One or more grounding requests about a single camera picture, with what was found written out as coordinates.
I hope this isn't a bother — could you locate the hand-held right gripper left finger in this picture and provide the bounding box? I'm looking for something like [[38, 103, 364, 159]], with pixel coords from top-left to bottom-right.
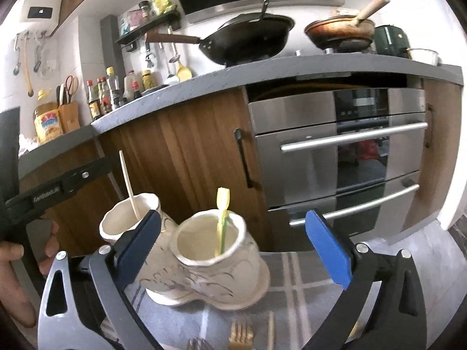
[[37, 209, 163, 350]]

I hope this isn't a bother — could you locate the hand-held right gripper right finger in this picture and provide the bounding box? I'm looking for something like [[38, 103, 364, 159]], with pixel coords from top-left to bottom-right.
[[303, 209, 427, 350]]

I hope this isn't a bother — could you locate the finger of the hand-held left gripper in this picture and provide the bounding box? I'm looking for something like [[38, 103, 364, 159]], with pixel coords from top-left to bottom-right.
[[60, 157, 112, 195]]

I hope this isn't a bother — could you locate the cream ceramic utensil cup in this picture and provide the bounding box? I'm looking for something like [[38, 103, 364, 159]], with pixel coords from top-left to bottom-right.
[[99, 192, 183, 288], [146, 209, 271, 311]]

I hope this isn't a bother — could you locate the yellow green tulip spoon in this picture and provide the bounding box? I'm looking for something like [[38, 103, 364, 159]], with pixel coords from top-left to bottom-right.
[[215, 187, 231, 256]]

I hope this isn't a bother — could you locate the person's left hand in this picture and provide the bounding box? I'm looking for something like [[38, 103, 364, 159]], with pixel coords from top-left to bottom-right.
[[0, 222, 61, 329]]

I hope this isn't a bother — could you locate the yellow cooking oil bottle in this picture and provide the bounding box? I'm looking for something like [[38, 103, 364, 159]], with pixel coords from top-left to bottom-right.
[[34, 102, 63, 144]]

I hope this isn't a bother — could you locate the wooden knife block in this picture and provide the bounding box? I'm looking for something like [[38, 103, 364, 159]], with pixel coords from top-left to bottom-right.
[[57, 102, 81, 134]]

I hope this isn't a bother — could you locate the grey plaid tablecloth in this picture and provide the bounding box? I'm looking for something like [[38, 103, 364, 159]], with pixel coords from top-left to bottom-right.
[[98, 250, 365, 350]]

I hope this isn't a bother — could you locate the red cap sauce bottle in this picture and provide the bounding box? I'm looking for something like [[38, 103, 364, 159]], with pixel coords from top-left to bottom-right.
[[87, 79, 102, 121], [98, 76, 112, 115]]

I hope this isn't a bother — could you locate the hanging long yellow spoon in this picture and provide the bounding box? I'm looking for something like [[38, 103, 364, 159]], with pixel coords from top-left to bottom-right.
[[22, 36, 35, 97]]

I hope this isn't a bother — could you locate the hanging grey spoon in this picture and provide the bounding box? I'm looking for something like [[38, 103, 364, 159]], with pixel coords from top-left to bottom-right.
[[13, 34, 22, 76]]

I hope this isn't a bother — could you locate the stainless steel oven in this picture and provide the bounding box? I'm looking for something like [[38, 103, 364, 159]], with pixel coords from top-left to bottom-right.
[[248, 87, 429, 239]]

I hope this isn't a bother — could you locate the hanging blue spoon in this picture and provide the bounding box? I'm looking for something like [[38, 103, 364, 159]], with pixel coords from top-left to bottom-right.
[[34, 38, 46, 74]]

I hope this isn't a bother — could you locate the tall clear bottle yellow cap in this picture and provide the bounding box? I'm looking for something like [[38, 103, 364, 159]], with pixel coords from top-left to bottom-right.
[[106, 66, 121, 110]]

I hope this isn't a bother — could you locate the wooden base cabinet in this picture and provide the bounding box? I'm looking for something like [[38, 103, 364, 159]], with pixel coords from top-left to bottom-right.
[[18, 87, 464, 259]]

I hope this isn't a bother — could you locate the translucent plastic jug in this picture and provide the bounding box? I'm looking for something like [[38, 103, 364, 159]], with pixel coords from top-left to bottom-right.
[[122, 70, 137, 101]]

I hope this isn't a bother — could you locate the hanging white ladle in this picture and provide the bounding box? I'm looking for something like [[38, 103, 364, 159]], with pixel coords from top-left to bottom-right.
[[164, 44, 180, 85]]

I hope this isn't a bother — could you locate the hanging metal peeler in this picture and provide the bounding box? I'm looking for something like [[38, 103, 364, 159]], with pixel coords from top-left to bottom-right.
[[144, 42, 157, 70]]

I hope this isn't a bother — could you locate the yellow spatula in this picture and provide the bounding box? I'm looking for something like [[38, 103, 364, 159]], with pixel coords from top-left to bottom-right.
[[177, 58, 193, 82]]

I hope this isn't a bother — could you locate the pink food packet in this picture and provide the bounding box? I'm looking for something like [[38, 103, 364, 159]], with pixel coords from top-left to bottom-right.
[[120, 10, 141, 37]]

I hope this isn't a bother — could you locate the grey stone countertop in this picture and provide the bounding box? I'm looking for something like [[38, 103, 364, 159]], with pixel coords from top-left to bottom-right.
[[18, 54, 464, 176]]

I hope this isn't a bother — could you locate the yellow green food packet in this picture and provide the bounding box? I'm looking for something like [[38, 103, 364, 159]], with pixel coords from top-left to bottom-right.
[[151, 0, 177, 17]]

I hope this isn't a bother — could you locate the black gas stove grate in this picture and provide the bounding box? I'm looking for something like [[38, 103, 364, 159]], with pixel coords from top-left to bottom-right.
[[321, 40, 373, 55]]

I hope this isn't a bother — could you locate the clear glass bowl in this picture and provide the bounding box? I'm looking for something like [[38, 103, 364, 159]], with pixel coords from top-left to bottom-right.
[[407, 48, 442, 66]]

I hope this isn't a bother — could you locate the dark green kitchen appliance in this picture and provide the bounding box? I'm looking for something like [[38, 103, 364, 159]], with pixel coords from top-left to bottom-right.
[[374, 25, 411, 59]]

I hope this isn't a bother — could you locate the black cabinet door handle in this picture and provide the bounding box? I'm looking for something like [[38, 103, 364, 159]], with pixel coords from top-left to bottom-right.
[[425, 104, 435, 149], [233, 128, 255, 189]]

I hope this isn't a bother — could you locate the grey wall pipe cover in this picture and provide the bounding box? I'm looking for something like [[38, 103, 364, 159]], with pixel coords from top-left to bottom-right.
[[100, 15, 117, 77]]

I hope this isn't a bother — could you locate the black wall shelf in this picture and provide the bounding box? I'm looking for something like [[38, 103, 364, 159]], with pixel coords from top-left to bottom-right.
[[116, 10, 182, 46]]

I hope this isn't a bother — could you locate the black wok wooden handle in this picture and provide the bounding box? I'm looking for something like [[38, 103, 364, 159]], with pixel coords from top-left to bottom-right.
[[146, 14, 295, 67]]

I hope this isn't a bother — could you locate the frying pan wooden handle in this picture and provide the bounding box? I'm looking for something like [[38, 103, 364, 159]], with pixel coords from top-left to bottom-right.
[[304, 0, 391, 50]]

